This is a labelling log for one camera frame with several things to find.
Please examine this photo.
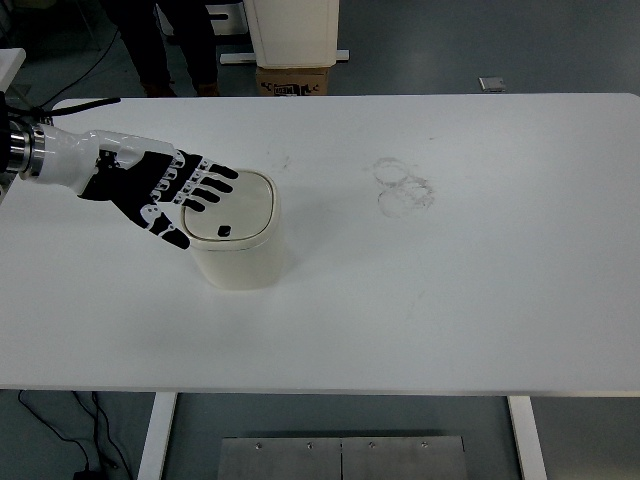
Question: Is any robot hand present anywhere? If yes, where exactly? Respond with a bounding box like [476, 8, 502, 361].
[39, 126, 241, 252]

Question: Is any cream trash bin with lid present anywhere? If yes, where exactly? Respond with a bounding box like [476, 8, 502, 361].
[180, 169, 287, 292]

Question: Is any large white plastic bin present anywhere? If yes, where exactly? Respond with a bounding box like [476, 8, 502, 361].
[243, 0, 341, 69]

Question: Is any white floor foot bar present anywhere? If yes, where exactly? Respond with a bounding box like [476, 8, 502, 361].
[219, 48, 352, 66]

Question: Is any small white side table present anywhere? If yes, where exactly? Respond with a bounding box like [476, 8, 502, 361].
[0, 46, 28, 94]

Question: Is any printed cardboard box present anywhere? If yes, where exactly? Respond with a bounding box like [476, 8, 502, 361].
[255, 64, 332, 97]

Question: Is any grey equipment base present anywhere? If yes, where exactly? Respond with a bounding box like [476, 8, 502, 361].
[208, 0, 250, 36]

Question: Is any white table leg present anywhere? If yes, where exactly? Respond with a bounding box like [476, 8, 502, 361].
[506, 395, 549, 480]
[136, 392, 178, 480]

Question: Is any grey metal plate with screws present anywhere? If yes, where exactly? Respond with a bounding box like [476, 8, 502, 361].
[220, 435, 468, 480]

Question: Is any thin black floor cable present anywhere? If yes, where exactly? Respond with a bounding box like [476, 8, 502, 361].
[39, 23, 122, 107]

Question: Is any black floor cable with adapter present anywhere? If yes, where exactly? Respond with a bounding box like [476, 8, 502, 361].
[17, 389, 132, 480]

